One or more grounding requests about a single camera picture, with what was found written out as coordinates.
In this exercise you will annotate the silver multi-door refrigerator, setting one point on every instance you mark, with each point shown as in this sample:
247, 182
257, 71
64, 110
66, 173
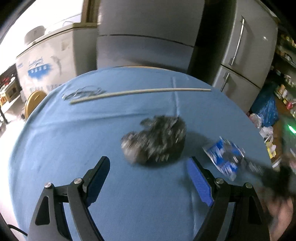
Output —
148, 34

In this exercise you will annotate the clear plastic bag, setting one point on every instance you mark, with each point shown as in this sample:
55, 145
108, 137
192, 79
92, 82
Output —
256, 120

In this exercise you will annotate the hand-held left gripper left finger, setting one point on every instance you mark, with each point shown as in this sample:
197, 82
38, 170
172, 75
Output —
97, 183

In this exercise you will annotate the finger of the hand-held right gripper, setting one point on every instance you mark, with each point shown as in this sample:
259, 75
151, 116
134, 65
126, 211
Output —
253, 165

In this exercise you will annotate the blue tablecloth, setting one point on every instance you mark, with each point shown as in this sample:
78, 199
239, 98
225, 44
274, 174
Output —
115, 129

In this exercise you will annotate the cluttered side table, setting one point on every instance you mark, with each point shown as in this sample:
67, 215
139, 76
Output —
8, 90

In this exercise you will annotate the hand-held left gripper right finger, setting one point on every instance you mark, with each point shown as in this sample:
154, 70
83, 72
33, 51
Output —
198, 183

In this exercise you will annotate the large blue plastic bag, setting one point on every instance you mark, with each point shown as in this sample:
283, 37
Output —
266, 109

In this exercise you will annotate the white plastic bag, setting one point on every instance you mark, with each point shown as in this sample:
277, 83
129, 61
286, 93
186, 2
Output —
267, 133

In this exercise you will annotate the shelf with packaged goods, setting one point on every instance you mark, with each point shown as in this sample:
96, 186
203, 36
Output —
285, 69

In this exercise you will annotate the blue white snack packet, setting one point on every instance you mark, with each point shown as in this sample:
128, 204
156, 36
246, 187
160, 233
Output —
223, 157

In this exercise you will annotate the white chest freezer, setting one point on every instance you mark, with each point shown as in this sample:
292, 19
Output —
50, 67

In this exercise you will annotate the person's right hand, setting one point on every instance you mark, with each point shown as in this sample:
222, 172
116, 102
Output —
281, 213

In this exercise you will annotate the grey two-door refrigerator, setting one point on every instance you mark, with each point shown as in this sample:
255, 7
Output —
247, 51

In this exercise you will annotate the black plastic bag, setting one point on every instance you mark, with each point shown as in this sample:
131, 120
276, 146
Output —
159, 143

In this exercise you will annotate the long thin white stick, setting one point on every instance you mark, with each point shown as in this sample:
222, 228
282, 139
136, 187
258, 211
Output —
138, 92

